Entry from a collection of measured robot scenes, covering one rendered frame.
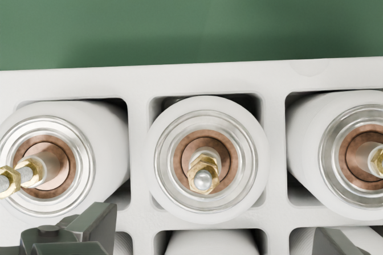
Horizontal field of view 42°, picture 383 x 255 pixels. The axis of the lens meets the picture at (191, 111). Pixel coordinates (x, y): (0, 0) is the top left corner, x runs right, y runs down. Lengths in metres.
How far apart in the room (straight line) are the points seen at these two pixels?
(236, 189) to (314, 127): 0.07
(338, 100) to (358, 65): 0.08
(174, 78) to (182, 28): 0.19
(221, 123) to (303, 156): 0.07
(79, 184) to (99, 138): 0.04
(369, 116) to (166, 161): 0.15
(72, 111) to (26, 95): 0.09
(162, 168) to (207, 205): 0.04
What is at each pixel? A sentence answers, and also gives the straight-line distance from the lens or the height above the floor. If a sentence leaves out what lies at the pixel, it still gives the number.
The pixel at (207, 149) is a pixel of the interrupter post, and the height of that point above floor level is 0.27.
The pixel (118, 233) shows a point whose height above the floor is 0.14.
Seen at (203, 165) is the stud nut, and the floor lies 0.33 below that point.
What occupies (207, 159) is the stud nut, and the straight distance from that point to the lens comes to 0.32.
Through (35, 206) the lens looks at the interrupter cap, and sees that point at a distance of 0.39.
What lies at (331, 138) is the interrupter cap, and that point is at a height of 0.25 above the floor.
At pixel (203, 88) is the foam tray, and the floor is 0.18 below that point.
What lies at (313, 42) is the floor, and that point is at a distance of 0.63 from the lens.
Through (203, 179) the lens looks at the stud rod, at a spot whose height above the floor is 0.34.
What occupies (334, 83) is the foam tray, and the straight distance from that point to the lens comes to 0.45.
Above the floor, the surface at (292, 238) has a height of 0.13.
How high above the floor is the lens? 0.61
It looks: 87 degrees down
